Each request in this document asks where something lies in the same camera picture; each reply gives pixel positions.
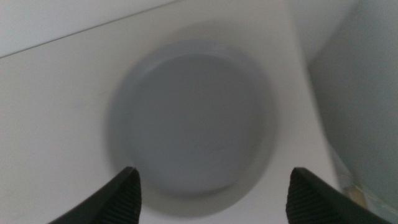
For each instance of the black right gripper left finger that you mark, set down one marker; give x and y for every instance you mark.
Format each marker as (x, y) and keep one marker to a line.
(121, 199)

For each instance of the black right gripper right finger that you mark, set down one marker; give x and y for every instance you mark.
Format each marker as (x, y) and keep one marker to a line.
(314, 202)

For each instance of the grey shallow bowl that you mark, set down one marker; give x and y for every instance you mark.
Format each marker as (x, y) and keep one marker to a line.
(192, 124)

